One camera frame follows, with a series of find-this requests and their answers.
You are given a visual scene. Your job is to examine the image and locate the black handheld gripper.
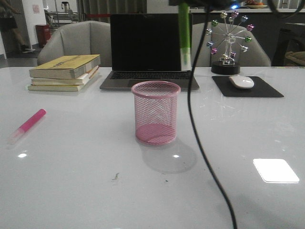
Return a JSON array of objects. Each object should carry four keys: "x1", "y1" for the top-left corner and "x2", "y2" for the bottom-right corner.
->
[{"x1": 168, "y1": 0, "x2": 244, "y2": 9}]

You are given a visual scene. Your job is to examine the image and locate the white computer mouse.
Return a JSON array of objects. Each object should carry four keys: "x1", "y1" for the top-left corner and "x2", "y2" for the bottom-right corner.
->
[{"x1": 228, "y1": 75, "x2": 254, "y2": 89}]

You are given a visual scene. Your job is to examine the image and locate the black mouse pad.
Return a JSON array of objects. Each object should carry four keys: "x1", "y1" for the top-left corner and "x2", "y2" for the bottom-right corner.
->
[{"x1": 212, "y1": 76, "x2": 284, "y2": 98}]

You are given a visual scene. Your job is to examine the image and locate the pink highlighter pen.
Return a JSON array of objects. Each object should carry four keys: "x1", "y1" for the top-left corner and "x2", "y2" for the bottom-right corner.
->
[{"x1": 7, "y1": 109, "x2": 47, "y2": 145}]

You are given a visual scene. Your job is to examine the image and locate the walking person in background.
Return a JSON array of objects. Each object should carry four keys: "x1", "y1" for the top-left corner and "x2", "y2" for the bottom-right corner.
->
[{"x1": 0, "y1": 0, "x2": 35, "y2": 53}]

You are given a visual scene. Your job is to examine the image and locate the top yellow book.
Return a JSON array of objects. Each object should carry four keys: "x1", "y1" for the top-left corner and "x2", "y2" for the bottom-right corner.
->
[{"x1": 30, "y1": 54, "x2": 101, "y2": 79}]

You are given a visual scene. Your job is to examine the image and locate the fruit bowl on counter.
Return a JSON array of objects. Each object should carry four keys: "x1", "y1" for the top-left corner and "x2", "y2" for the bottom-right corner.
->
[{"x1": 245, "y1": 0, "x2": 267, "y2": 9}]

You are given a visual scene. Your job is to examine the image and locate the left grey armchair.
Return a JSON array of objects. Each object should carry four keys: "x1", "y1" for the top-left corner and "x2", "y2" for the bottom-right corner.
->
[{"x1": 37, "y1": 21, "x2": 112, "y2": 67}]

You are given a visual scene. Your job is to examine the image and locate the bottom pale book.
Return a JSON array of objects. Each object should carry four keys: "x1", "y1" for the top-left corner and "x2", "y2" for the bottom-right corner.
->
[{"x1": 28, "y1": 76, "x2": 95, "y2": 92}]

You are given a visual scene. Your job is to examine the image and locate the dark side table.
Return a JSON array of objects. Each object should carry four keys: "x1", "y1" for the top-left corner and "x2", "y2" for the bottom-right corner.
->
[{"x1": 272, "y1": 23, "x2": 305, "y2": 66}]

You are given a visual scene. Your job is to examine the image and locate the dark grey open laptop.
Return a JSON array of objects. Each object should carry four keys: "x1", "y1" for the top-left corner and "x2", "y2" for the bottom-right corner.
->
[{"x1": 100, "y1": 13, "x2": 191, "y2": 91}]

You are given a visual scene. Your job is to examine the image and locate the right grey armchair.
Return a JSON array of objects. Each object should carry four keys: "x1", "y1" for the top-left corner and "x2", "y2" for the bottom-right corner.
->
[{"x1": 191, "y1": 22, "x2": 271, "y2": 67}]

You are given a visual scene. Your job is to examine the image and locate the pink mesh pen holder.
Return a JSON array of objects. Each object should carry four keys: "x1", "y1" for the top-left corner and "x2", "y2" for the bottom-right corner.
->
[{"x1": 132, "y1": 81, "x2": 181, "y2": 146}]

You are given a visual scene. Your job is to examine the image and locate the ferris wheel desk ornament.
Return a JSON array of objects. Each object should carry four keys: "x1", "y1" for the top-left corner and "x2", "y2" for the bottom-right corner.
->
[{"x1": 205, "y1": 10, "x2": 254, "y2": 75}]

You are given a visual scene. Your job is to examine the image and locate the red trash bin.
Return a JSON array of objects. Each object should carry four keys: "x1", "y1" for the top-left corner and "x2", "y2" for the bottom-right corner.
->
[{"x1": 35, "y1": 24, "x2": 51, "y2": 48}]

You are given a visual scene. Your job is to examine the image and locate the green highlighter pen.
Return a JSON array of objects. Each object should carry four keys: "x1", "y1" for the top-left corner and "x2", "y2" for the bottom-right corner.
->
[{"x1": 178, "y1": 1, "x2": 191, "y2": 71}]

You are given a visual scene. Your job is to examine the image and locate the black hanging cable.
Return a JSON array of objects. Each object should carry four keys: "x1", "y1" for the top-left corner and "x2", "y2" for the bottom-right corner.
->
[{"x1": 187, "y1": 5, "x2": 238, "y2": 229}]

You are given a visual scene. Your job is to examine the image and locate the middle white book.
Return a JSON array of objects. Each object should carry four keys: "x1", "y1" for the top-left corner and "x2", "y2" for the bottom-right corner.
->
[{"x1": 31, "y1": 66, "x2": 99, "y2": 85}]

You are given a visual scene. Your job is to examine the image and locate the grey armchair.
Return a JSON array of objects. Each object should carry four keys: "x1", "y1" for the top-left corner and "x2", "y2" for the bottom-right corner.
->
[
  {"x1": 191, "y1": 22, "x2": 271, "y2": 67},
  {"x1": 37, "y1": 21, "x2": 112, "y2": 67}
]

